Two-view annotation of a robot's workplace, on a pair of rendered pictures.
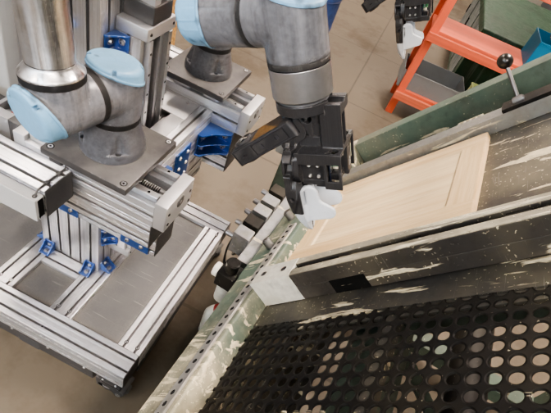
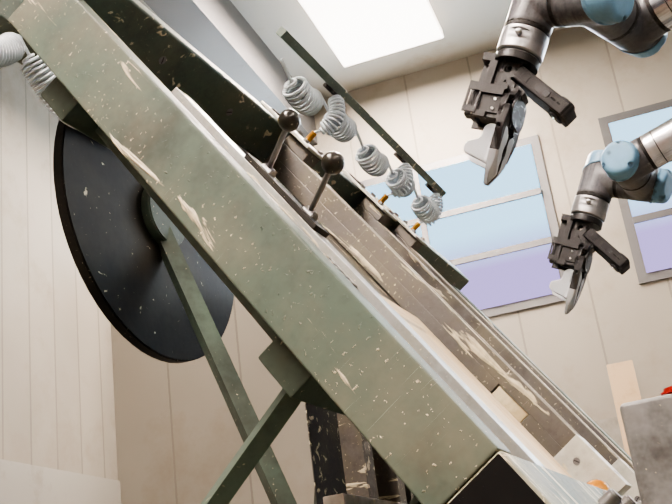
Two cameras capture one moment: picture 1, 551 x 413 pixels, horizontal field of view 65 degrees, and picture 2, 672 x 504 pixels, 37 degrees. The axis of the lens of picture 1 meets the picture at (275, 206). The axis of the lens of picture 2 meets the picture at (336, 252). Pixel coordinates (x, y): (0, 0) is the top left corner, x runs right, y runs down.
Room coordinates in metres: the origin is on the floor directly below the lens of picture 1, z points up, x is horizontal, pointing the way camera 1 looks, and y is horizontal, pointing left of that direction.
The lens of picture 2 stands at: (2.57, -0.11, 0.73)
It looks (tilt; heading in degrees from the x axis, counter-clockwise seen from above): 21 degrees up; 192
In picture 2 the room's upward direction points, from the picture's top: 8 degrees counter-clockwise
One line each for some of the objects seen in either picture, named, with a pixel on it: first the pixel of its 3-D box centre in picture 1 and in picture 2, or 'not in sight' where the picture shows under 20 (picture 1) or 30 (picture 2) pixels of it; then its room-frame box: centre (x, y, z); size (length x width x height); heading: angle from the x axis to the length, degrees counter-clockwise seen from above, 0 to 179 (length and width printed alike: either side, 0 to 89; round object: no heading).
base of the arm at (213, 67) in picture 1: (211, 54); not in sight; (1.24, 0.38, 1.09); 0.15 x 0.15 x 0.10
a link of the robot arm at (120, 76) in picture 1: (112, 85); not in sight; (0.74, 0.42, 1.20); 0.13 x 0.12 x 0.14; 162
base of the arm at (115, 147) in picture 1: (113, 127); not in sight; (0.75, 0.42, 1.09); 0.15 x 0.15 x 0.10
